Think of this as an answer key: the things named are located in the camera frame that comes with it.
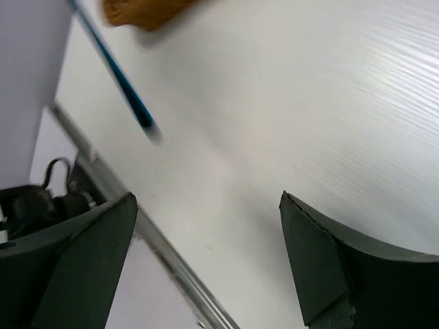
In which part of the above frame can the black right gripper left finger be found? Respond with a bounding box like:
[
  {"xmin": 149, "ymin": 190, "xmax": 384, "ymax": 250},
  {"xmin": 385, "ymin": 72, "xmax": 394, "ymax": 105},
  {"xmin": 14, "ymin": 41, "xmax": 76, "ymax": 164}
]
[{"xmin": 1, "ymin": 193, "xmax": 138, "ymax": 328}]

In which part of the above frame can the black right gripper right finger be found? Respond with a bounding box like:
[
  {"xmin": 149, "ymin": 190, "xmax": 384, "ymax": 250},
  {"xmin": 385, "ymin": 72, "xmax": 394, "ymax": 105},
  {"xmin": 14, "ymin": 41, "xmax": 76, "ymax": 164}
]
[{"xmin": 279, "ymin": 193, "xmax": 438, "ymax": 328}]

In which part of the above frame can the blue iridescent fork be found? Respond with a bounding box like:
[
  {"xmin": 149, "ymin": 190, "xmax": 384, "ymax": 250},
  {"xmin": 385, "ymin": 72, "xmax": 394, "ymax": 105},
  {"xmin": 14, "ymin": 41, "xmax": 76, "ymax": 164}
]
[{"xmin": 67, "ymin": 0, "xmax": 163, "ymax": 144}]

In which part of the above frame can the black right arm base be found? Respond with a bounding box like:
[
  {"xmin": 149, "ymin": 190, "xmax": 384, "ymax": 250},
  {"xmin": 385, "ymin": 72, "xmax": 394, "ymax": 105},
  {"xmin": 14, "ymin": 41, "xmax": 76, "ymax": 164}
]
[{"xmin": 1, "ymin": 157, "xmax": 102, "ymax": 241}]

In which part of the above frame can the brown wicker cutlery tray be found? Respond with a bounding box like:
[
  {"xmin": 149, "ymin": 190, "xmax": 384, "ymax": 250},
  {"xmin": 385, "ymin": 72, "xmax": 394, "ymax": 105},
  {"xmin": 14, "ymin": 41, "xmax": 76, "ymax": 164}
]
[{"xmin": 102, "ymin": 0, "xmax": 199, "ymax": 32}]

